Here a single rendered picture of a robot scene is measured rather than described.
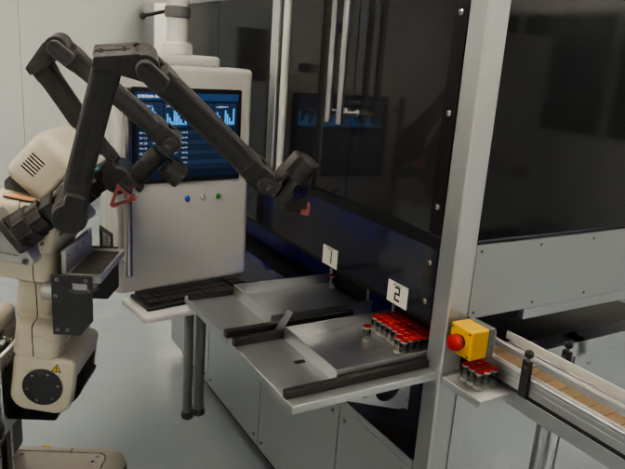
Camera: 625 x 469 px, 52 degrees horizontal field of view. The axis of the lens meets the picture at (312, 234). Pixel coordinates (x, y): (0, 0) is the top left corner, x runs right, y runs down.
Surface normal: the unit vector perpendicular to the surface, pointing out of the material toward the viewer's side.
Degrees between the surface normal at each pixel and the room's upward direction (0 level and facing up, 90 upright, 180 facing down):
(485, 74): 90
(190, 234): 90
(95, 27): 90
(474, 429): 90
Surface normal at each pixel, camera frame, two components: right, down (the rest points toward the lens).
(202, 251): 0.60, 0.25
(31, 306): 0.04, 0.26
